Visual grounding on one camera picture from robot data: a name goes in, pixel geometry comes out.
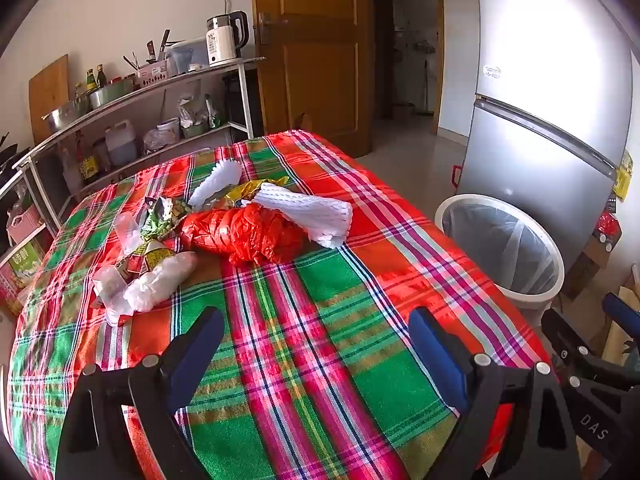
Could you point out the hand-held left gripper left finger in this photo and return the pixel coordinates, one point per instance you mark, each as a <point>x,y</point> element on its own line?
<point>192,360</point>

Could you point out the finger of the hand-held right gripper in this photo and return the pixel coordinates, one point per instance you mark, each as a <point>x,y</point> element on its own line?
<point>622,307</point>
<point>560,335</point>

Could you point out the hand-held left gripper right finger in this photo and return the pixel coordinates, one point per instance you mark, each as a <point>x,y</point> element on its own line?
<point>440,360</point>

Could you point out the white trash bin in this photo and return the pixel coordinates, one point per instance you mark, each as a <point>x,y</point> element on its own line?
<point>525,294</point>

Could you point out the clear plastic bag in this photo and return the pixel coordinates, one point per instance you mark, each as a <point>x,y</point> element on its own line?
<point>160,277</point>

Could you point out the yellow label sauce packet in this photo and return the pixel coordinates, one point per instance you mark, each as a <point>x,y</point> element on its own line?
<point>152,259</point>

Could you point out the clear plastic cup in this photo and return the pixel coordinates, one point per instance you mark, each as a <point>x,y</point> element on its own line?
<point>107,285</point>
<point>127,232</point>

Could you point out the red plastic bag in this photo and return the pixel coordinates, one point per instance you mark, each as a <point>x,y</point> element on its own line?
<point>240,235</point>

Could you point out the green snack wrapper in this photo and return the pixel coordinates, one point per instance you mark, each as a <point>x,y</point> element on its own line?
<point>162,215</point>

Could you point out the yellow snack wrapper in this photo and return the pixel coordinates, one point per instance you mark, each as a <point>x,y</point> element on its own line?
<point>240,192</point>

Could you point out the small white foam net sleeve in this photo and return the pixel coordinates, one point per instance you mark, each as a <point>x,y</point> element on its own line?
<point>220,177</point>

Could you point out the large white foam net sleeve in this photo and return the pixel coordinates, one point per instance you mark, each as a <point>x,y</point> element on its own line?
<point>310,210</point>

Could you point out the yellow pineapple print cloth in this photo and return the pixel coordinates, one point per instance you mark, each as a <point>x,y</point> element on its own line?
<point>614,332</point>

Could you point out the cardboard box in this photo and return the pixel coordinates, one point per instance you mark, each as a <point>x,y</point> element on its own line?
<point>587,260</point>

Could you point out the small red bag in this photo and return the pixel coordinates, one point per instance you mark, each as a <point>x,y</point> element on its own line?
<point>609,224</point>

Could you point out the clear plastic bin liner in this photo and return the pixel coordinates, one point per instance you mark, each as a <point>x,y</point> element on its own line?
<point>500,245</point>

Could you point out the plaid tablecloth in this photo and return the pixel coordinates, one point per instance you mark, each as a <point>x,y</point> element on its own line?
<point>300,310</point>

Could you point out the yellow hanging bag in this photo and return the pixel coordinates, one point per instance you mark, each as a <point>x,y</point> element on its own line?
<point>623,175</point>

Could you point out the silver refrigerator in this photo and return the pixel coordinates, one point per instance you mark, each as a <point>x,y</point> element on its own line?
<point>540,135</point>

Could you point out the green carton box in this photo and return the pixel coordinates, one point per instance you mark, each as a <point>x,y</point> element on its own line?
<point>22,265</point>

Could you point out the plastic bag on shelf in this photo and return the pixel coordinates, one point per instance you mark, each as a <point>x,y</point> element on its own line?
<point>155,142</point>

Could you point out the sauce bottle with yellow label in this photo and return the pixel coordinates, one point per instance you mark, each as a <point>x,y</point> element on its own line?
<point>87,162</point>

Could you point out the plastic jug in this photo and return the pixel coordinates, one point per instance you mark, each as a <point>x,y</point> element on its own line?
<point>121,145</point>

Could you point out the green bowl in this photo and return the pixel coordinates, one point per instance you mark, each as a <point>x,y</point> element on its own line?
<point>195,130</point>

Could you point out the small white bucket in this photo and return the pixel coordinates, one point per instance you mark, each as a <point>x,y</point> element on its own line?
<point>169,129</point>

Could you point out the white refrigerator sticker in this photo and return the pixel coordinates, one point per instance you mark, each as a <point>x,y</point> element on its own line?
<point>492,71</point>

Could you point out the white metal shelf rack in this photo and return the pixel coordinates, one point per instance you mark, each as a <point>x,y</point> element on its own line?
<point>150,92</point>

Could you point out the metal basin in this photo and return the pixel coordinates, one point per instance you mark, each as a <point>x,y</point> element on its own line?
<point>67,115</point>

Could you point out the black wok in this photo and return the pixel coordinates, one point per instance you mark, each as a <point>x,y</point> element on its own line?
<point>7,155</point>

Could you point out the green basin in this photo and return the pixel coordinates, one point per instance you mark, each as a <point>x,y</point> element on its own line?
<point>110,94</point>

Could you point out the pink utensil basket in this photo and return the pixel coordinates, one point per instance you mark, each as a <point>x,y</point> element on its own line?
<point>150,74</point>

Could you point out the dark oil bottle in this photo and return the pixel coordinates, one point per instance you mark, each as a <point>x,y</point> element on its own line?
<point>101,77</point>
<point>90,81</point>

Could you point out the wooden cutting board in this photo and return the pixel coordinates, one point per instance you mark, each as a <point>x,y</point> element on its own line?
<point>49,95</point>

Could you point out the clear storage box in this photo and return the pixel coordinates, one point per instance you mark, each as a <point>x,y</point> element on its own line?
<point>187,55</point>

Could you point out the white electric kettle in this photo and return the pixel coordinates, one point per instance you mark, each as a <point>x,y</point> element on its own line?
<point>220,42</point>

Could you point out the wooden door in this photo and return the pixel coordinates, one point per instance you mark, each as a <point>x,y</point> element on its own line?
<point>310,60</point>

